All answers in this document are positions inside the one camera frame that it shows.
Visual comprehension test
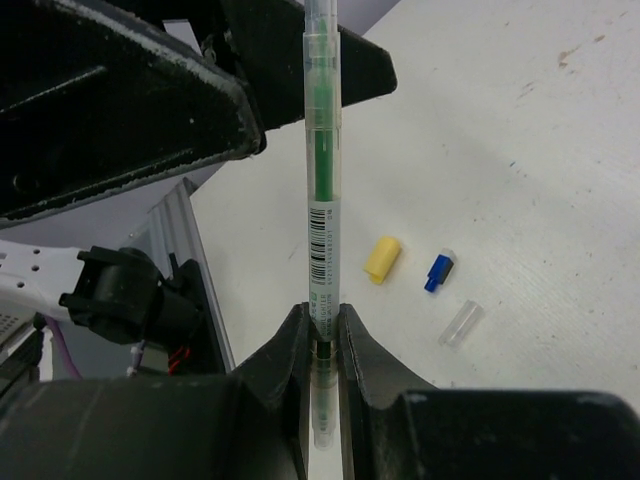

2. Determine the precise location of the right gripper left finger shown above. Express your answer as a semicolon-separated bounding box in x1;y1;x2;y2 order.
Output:
234;303;313;479

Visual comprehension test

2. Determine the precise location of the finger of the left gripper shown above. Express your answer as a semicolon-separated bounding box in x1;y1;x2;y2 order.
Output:
221;1;397;130
1;1;266;223

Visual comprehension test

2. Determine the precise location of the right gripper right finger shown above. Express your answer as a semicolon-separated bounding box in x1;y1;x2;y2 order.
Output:
337;304;437;479

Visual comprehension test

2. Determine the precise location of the green clear highlighter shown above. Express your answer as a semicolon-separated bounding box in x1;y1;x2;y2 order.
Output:
304;0;342;450

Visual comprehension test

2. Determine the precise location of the clear highlighter cap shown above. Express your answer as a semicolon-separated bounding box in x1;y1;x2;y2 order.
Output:
438;300;485;348

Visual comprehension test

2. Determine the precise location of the yellow pen cap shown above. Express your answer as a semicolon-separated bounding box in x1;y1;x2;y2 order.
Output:
363;236;402;285

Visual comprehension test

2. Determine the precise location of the blue pen cap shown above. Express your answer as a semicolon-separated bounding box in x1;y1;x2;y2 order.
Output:
424;249;456;294

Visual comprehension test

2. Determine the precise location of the aluminium rail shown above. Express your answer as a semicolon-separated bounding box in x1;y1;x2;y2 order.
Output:
124;178;235;375

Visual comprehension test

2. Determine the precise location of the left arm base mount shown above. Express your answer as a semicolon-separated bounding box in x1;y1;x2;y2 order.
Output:
0;249;226;381

